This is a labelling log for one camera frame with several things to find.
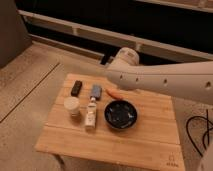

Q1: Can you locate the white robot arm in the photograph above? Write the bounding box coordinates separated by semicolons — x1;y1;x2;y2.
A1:
106;47;213;106

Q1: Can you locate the blue sponge block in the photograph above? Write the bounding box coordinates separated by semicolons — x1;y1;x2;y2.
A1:
90;84;102;99

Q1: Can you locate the black rectangular block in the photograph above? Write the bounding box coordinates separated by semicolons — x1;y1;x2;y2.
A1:
71;80;82;97

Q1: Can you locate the dark blue bowl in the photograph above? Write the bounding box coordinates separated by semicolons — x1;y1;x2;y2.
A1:
104;100;138;130

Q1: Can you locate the white lotion bottle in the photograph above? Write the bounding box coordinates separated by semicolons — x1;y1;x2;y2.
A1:
85;97;97;129

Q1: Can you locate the white lidded cup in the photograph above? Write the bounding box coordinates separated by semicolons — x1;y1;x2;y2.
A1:
64;97;80;116

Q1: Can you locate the wooden folding table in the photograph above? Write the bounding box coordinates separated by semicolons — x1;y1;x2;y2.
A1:
35;74;185;171

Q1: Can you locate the white window railing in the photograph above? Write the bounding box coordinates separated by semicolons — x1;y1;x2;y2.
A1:
19;10;213;62

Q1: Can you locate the black floor cable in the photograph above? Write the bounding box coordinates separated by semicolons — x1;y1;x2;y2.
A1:
185;109;213;158

